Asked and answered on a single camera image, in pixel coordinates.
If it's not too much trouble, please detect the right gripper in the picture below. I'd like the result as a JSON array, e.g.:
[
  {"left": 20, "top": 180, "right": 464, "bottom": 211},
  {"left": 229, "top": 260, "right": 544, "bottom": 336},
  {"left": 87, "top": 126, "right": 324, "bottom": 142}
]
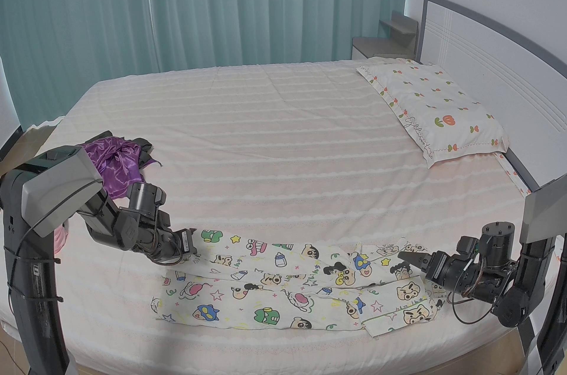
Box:
[{"left": 398, "top": 251, "right": 466, "bottom": 292}]

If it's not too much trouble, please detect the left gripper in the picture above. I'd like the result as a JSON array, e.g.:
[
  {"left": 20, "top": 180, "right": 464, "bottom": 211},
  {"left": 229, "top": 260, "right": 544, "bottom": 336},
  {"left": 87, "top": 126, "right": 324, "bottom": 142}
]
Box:
[{"left": 168, "top": 227, "right": 199, "bottom": 265}]

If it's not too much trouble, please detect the white printed pyjama top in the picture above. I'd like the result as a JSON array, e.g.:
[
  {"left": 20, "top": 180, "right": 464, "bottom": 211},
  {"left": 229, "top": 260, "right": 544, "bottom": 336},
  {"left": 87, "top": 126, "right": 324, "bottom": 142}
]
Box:
[{"left": 150, "top": 228, "right": 448, "bottom": 339}]

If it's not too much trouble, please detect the purple satin garment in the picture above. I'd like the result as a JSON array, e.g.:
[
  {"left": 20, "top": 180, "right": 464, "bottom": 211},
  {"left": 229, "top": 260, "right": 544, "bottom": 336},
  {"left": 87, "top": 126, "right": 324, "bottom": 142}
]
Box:
[{"left": 84, "top": 137, "right": 162, "bottom": 201}]

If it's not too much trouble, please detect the dark grey garment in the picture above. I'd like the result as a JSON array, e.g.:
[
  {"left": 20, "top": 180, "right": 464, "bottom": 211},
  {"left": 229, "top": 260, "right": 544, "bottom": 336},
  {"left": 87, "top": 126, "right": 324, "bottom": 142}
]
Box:
[{"left": 85, "top": 136, "right": 155, "bottom": 169}]

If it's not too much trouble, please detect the white printed pillow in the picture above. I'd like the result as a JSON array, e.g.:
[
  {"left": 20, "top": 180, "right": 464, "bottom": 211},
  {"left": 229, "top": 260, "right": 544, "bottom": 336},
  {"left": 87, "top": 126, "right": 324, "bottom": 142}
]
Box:
[{"left": 356, "top": 58, "right": 511, "bottom": 169}]

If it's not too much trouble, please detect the bed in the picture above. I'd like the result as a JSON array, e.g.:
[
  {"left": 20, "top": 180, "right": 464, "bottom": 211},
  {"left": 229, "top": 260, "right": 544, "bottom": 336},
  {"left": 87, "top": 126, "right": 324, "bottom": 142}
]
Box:
[{"left": 0, "top": 0, "right": 567, "bottom": 375}]

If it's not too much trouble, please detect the grey bedside table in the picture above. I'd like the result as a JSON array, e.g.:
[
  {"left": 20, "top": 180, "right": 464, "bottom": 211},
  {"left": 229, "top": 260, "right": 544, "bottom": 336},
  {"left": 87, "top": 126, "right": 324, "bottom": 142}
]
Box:
[{"left": 352, "top": 10, "right": 419, "bottom": 60}]

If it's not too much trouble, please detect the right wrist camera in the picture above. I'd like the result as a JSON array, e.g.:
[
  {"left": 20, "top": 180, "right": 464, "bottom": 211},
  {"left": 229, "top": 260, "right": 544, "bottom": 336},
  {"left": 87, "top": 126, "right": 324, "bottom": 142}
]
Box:
[{"left": 456, "top": 236, "right": 481, "bottom": 263}]

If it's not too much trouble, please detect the black cable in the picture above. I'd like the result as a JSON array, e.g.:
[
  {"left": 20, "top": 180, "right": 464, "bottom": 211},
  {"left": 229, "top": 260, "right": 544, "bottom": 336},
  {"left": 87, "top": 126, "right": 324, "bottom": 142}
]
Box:
[{"left": 451, "top": 291, "right": 494, "bottom": 325}]

